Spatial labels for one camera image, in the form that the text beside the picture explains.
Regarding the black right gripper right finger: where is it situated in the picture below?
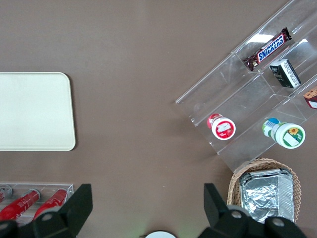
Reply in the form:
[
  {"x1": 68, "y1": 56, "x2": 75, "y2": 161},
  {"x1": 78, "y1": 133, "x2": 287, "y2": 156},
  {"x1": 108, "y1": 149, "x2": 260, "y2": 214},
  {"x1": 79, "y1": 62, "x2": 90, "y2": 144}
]
[{"x1": 197, "y1": 183, "x2": 308, "y2": 238}]

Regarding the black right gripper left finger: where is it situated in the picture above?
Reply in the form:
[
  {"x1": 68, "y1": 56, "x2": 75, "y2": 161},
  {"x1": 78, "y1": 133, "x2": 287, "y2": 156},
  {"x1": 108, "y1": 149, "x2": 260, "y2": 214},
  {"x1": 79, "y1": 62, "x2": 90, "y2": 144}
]
[{"x1": 0, "y1": 183, "x2": 93, "y2": 238}]

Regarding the woven wicker basket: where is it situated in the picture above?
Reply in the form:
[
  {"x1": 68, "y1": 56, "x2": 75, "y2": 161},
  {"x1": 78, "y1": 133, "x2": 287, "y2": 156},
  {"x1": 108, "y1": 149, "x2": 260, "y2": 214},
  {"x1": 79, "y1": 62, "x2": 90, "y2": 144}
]
[{"x1": 227, "y1": 158, "x2": 302, "y2": 224}]

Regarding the cream rectangular plastic tray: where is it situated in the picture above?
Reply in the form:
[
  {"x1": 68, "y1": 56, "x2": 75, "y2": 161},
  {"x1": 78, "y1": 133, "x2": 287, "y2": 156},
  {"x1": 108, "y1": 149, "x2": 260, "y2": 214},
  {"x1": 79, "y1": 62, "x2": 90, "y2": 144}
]
[{"x1": 0, "y1": 72, "x2": 76, "y2": 152}]

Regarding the clear acrylic bottle box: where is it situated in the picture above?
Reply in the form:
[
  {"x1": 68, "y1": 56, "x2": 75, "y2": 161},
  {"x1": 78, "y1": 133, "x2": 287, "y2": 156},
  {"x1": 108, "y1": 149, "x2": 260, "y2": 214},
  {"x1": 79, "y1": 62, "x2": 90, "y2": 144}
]
[{"x1": 0, "y1": 182, "x2": 75, "y2": 224}]

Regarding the aluminium foil food container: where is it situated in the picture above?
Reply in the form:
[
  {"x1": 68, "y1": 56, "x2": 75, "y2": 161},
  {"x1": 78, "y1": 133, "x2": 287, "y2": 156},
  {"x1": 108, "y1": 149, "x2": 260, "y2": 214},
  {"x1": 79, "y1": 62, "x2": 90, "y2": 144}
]
[{"x1": 238, "y1": 168, "x2": 295, "y2": 224}]

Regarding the white round disc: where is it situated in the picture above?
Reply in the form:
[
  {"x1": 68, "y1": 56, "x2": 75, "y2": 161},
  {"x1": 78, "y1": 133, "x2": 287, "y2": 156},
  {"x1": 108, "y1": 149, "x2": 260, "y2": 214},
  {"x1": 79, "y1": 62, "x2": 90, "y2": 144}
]
[{"x1": 145, "y1": 231, "x2": 177, "y2": 238}]

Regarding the clear capped bottle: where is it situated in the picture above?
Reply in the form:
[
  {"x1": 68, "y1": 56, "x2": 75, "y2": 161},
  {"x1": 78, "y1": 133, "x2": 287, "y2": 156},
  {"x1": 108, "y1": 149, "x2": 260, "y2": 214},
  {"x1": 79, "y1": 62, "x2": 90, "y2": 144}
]
[{"x1": 0, "y1": 187, "x2": 13, "y2": 203}]

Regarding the red lidded yogurt cup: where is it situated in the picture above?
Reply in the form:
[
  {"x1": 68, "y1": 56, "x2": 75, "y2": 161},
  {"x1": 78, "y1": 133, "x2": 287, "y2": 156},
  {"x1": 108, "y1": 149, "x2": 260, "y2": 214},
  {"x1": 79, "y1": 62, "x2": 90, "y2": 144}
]
[{"x1": 207, "y1": 113, "x2": 236, "y2": 140}]

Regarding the green white lidded bottle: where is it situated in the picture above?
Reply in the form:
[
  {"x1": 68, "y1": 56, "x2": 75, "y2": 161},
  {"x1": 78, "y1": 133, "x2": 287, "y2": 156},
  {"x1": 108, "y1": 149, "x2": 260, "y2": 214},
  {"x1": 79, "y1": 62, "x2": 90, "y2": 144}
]
[{"x1": 262, "y1": 118, "x2": 306, "y2": 150}]

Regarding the clear acrylic stepped display shelf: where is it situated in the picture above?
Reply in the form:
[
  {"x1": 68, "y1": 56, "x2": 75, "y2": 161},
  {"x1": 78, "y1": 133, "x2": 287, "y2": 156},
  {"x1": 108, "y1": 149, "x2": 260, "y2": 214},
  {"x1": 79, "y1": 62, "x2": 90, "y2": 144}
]
[{"x1": 175, "y1": 0, "x2": 317, "y2": 174}]

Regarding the brown cookie snack pack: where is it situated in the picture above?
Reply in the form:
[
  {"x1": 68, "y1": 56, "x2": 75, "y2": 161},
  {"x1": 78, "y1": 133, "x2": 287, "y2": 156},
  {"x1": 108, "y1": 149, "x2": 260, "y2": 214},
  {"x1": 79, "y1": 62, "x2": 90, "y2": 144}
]
[{"x1": 304, "y1": 86, "x2": 317, "y2": 110}]

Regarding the small black printed box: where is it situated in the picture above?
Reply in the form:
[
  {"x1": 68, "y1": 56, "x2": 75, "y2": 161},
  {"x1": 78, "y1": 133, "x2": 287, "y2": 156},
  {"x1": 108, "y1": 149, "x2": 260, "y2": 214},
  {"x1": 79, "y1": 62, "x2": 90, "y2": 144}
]
[{"x1": 269, "y1": 59, "x2": 302, "y2": 89}]

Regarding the Snickers chocolate bar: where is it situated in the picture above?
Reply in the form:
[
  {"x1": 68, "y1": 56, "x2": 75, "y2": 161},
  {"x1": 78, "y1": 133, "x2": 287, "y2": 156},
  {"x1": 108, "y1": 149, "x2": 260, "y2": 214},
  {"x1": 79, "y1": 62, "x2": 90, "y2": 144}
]
[{"x1": 242, "y1": 27, "x2": 293, "y2": 72}]

